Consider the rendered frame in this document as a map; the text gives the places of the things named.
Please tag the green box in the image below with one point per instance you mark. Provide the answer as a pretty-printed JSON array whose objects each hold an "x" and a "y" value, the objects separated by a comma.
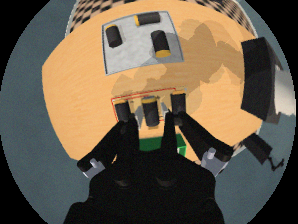
[{"x": 152, "y": 143}]

